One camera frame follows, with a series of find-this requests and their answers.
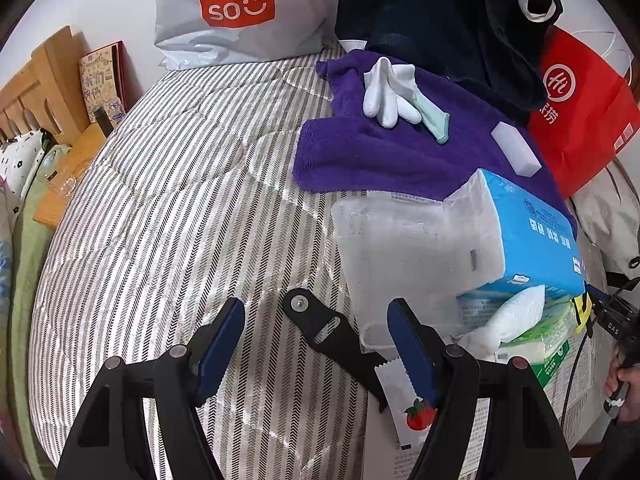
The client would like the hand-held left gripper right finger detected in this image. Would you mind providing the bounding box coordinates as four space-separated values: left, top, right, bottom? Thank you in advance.
386 297 576 480

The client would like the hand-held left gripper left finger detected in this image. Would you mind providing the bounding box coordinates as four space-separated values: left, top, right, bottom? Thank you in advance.
57 297 247 480

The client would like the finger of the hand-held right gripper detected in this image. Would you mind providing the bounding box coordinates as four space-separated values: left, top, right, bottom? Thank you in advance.
582 282 623 317

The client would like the white sachet strawberry print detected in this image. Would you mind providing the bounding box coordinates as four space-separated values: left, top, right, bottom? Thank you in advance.
374 357 439 454

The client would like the dark green wrapper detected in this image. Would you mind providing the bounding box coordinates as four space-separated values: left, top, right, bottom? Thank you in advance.
494 332 573 387

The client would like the blue tissue pack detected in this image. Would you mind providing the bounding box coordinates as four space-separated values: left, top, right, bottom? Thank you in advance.
442 168 587 303

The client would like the black strap with metal rivet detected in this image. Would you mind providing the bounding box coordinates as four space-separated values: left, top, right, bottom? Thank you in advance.
282 287 392 412

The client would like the white tissue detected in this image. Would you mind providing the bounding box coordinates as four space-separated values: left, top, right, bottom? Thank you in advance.
457 283 546 358

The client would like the clear plastic bag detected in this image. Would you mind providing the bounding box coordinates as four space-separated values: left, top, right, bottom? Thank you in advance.
330 189 502 352

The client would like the teal cloth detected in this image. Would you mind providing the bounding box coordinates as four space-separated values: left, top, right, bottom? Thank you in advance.
411 94 451 145

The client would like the white glove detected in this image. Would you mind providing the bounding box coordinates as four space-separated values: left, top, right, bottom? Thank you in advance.
362 57 424 128

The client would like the person's dark sleeved forearm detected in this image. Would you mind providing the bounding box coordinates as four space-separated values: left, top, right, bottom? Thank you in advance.
577 410 640 480

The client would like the person's right hand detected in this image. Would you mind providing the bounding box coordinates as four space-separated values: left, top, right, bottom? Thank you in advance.
603 364 640 423

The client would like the beige bag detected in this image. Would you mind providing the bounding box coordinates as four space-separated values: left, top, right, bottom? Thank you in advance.
570 157 640 273

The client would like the newspaper sheet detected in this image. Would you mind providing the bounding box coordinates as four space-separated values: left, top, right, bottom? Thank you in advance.
392 292 608 480

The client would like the white sponge block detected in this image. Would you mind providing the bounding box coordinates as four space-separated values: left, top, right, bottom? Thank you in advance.
490 120 544 179

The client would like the red paper bag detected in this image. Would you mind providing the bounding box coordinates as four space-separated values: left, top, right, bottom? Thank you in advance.
526 26 640 201

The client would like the purple towel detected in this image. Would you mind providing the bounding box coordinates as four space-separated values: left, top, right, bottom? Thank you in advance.
292 50 580 241

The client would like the light green bed sheet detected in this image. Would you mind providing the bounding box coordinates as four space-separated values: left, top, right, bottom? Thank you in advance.
9 144 73 480

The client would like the white pillow black flower print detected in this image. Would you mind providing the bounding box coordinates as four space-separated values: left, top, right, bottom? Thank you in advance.
0 129 47 197

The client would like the brown printed book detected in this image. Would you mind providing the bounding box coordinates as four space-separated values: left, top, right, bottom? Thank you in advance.
78 41 132 127

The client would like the wooden headboard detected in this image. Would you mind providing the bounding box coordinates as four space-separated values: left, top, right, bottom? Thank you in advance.
0 25 127 232

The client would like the dark navy garment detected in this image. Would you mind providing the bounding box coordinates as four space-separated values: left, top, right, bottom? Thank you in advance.
334 0 564 127

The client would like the white shopping bag orange logo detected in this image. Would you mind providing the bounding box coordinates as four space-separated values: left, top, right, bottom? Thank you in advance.
154 0 329 70

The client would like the black cable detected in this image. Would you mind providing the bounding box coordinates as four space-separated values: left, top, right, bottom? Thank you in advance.
559 327 597 433

